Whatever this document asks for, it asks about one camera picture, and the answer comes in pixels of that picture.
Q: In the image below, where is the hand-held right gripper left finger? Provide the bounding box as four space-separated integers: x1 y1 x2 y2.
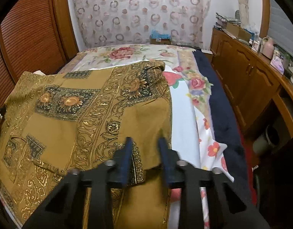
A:
21 137 134 229

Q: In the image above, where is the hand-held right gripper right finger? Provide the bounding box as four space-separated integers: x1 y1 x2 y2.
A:
158 137 271 229

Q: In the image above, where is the brown patterned garment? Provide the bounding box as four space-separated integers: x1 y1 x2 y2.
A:
0 60 173 229

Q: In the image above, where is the white strawberry print sheet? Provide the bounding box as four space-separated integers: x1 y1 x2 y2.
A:
72 58 235 229

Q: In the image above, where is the navy bed sheet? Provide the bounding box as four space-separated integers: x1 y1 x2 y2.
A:
193 50 257 206

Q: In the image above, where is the wooden louvred wardrobe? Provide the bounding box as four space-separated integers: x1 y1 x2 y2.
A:
0 0 79 129

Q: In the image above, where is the white trash bin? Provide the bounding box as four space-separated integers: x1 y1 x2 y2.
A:
253 125 280 156

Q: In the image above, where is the floral rose blanket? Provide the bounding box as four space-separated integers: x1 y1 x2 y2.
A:
57 44 214 115

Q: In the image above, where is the wooden sideboard cabinet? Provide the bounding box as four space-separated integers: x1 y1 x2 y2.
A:
210 27 293 139

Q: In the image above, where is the blue plastic bag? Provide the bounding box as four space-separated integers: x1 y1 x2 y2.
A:
150 30 171 40

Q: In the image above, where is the circle print sheer curtain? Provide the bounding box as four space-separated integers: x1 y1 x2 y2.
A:
67 0 212 49

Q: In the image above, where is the open cardboard box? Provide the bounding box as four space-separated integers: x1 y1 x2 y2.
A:
226 22 252 41

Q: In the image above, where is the purple tissue pack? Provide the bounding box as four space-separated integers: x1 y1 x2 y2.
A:
270 52 285 75

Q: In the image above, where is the pink thermos jug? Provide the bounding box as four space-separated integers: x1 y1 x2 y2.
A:
260 36 275 60

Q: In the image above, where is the stack of folded cloths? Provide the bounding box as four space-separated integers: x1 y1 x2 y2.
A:
214 12 242 28

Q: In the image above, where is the green bottle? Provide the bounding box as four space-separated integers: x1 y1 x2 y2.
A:
281 52 291 75

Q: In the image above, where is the clear plastic bag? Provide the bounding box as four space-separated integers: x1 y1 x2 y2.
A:
244 24 258 39

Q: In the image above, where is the beige tied curtain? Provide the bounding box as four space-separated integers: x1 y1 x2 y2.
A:
233 0 250 27

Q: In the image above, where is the grey window blind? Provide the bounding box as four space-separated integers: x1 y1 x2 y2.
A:
269 0 293 53

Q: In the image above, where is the wooden window frame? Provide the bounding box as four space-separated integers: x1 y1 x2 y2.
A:
258 0 271 39

